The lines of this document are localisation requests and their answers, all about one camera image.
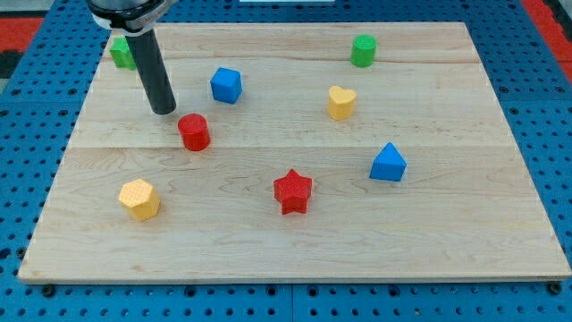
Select light wooden board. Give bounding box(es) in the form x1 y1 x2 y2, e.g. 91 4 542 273
18 22 571 284

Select yellow heart block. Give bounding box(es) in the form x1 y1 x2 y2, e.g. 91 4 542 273
327 86 357 121

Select blue triangle block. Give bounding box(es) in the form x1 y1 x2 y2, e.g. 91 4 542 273
369 142 408 182

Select red cylinder block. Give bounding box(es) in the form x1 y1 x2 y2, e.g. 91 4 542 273
177 114 210 151

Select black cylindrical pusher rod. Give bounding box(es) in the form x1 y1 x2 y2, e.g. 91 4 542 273
126 29 176 115

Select yellow hexagon block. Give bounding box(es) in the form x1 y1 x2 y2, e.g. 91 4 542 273
118 179 160 222

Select green star block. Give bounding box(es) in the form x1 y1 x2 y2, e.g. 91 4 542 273
109 37 136 71

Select blue cube block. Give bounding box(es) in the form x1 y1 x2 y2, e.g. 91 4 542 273
210 67 242 104

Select green cylinder block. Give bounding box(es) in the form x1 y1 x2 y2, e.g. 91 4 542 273
350 34 377 68

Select red star block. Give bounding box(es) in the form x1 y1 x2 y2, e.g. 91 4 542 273
273 169 313 215

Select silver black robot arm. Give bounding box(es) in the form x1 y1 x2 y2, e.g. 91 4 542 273
87 0 176 115

